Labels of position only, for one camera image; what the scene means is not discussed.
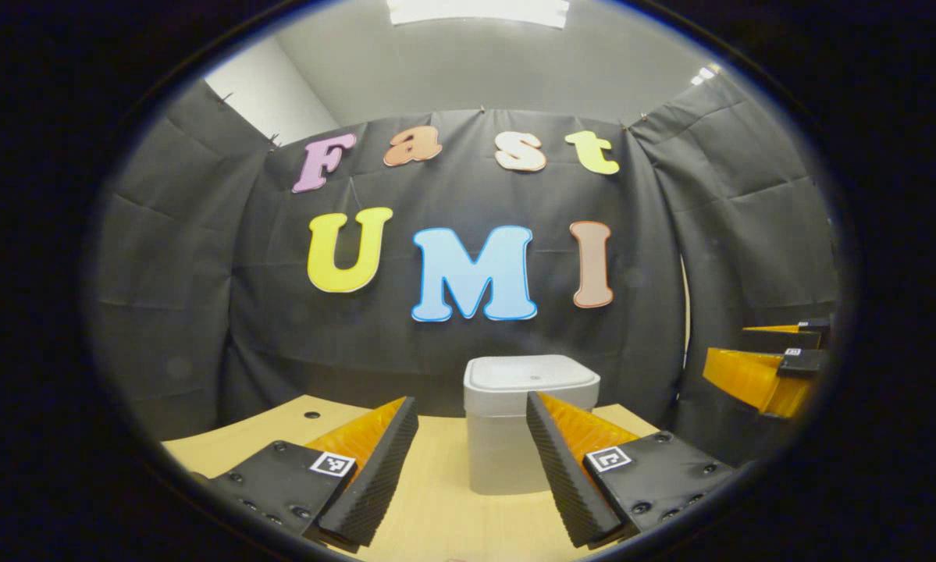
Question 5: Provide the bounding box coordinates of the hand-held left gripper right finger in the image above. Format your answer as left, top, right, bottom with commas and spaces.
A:
526, 390, 749, 549

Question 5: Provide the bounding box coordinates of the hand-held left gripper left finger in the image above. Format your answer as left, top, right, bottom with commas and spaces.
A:
194, 396, 420, 553

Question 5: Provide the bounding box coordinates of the white desktop garbage bin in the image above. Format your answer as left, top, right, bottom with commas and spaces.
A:
463, 354, 602, 496

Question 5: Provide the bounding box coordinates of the wooden desktop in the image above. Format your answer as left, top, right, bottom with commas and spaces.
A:
162, 394, 660, 562

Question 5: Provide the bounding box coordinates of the black backdrop cloth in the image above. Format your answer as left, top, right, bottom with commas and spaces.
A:
85, 74, 839, 469

